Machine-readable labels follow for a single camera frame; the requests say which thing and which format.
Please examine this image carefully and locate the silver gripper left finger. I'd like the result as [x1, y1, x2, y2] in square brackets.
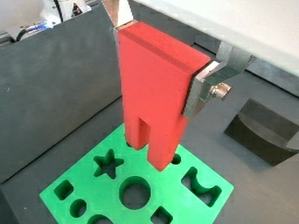
[102, 0, 137, 49]

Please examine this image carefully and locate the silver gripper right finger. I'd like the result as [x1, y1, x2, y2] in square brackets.
[182, 42, 256, 119]

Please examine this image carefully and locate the red double-square peg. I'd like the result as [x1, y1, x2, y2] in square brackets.
[118, 22, 212, 171]

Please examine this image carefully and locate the black block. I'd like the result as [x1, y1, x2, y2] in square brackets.
[225, 99, 299, 166]

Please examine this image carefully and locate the green shape-sorter board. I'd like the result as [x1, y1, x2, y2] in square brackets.
[41, 127, 234, 224]

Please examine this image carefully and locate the white robot base with cables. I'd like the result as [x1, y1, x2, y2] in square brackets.
[0, 0, 91, 42]

